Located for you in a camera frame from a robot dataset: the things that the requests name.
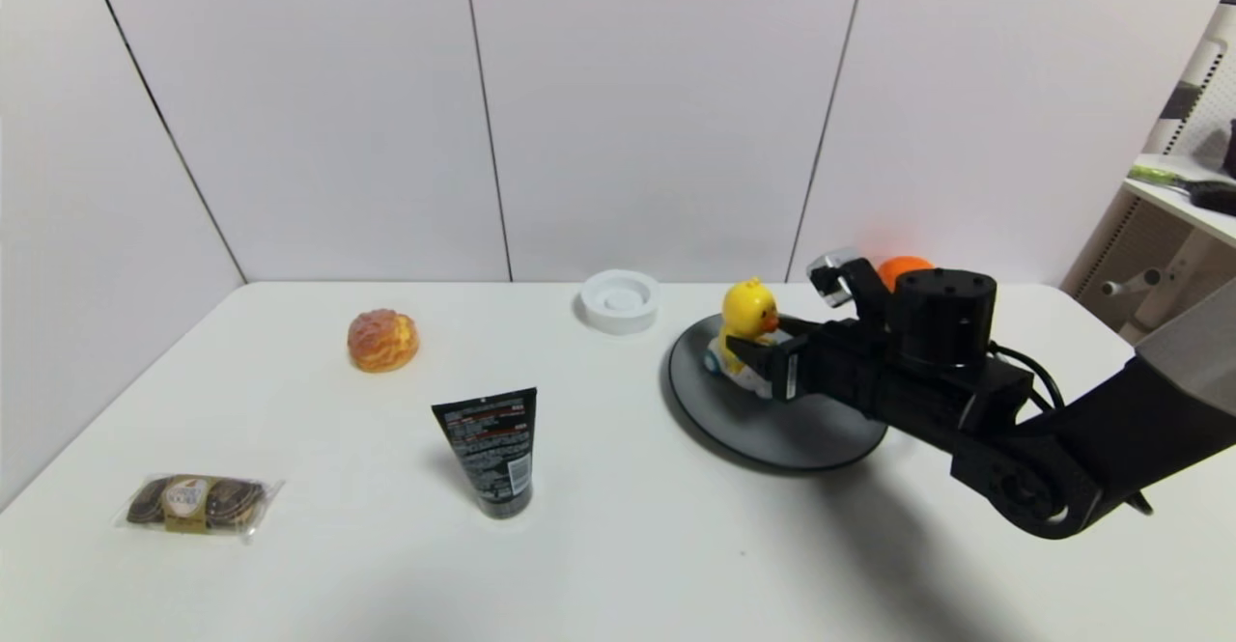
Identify yellow duck toy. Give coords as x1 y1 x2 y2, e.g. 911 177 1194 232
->
703 277 799 400

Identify golden bread puff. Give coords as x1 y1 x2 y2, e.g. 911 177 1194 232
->
348 309 420 374

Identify green handled black brush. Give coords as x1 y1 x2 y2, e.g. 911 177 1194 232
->
1125 165 1236 217

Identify clear wrapped chocolate pack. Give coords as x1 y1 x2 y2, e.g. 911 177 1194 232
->
116 473 285 540

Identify white round dish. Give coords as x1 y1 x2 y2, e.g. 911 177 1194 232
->
578 270 661 336

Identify orange fruit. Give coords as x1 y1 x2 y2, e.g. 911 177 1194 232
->
874 256 936 292

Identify gray round plate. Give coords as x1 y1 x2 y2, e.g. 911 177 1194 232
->
666 314 889 472

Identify white post gray band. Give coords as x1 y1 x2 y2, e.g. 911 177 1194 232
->
1152 37 1228 156

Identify black squeeze tube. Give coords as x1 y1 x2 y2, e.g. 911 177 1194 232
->
432 387 539 518

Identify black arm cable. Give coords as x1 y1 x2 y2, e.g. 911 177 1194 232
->
989 342 1066 413

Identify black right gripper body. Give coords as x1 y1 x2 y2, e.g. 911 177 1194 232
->
768 320 889 412

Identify white desk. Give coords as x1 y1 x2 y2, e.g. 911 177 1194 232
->
1101 153 1236 339

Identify white perforated panel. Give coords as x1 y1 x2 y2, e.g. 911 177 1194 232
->
1062 188 1194 307

